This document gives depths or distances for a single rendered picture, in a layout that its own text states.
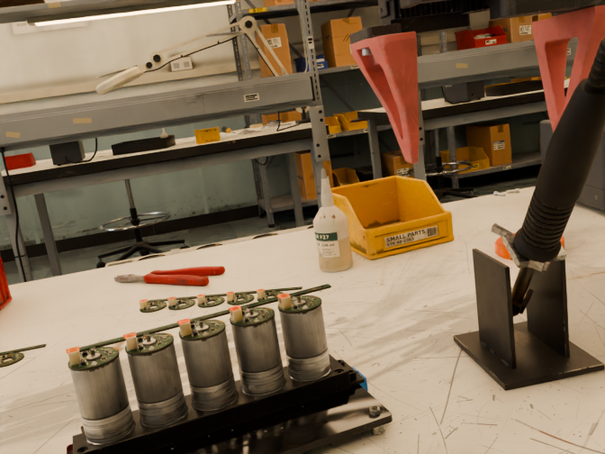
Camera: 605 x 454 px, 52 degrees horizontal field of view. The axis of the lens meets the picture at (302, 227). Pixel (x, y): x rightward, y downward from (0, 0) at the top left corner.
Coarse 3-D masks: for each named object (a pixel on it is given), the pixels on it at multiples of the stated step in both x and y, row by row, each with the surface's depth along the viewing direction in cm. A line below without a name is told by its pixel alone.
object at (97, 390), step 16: (96, 368) 30; (112, 368) 31; (80, 384) 31; (96, 384) 31; (112, 384) 31; (80, 400) 31; (96, 400) 31; (112, 400) 31; (128, 400) 32; (96, 416) 31; (112, 416) 31; (128, 416) 32; (96, 432) 31; (112, 432) 31; (128, 432) 32
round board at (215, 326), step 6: (192, 324) 34; (198, 324) 34; (204, 324) 34; (210, 324) 34; (216, 324) 33; (222, 324) 33; (210, 330) 33; (216, 330) 33; (222, 330) 33; (180, 336) 33; (186, 336) 33; (192, 336) 32; (198, 336) 32; (204, 336) 32; (210, 336) 32
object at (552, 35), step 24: (504, 0) 33; (528, 0) 33; (552, 0) 33; (576, 0) 33; (600, 0) 34; (552, 24) 38; (576, 24) 35; (600, 24) 34; (552, 48) 39; (552, 72) 39; (576, 72) 36; (552, 96) 39; (552, 120) 39
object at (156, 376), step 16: (160, 352) 32; (144, 368) 31; (160, 368) 32; (176, 368) 33; (144, 384) 32; (160, 384) 32; (176, 384) 32; (144, 400) 32; (160, 400) 32; (176, 400) 32; (144, 416) 32; (160, 416) 32; (176, 416) 32
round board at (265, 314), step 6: (246, 312) 35; (258, 312) 35; (264, 312) 34; (270, 312) 34; (246, 318) 33; (252, 318) 34; (258, 318) 34; (264, 318) 34; (270, 318) 34; (234, 324) 33; (240, 324) 33; (246, 324) 33; (252, 324) 33
